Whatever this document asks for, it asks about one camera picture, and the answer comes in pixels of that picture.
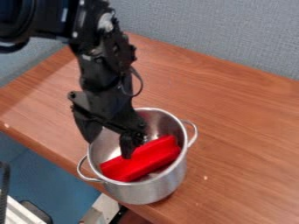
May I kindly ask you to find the white device with black edge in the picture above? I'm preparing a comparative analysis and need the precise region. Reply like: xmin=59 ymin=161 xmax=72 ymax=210
xmin=0 ymin=196 xmax=53 ymax=224

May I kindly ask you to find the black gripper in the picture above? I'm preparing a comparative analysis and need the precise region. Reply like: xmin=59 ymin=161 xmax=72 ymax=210
xmin=68 ymin=87 xmax=145 ymax=159

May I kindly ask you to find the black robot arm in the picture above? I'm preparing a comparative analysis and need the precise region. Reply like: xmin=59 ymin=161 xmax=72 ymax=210
xmin=0 ymin=0 xmax=145 ymax=159

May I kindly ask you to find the white table bracket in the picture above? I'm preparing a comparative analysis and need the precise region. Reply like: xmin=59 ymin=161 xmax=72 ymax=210
xmin=79 ymin=193 xmax=127 ymax=224

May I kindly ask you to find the red block object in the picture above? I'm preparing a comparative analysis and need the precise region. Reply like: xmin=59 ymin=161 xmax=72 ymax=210
xmin=99 ymin=135 xmax=181 ymax=182

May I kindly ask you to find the stainless steel metal pot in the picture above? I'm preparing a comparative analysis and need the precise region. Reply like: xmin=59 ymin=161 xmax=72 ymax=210
xmin=79 ymin=108 xmax=197 ymax=205

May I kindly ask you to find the black cable loop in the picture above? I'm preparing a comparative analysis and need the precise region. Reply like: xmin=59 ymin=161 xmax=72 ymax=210
xmin=0 ymin=162 xmax=12 ymax=224

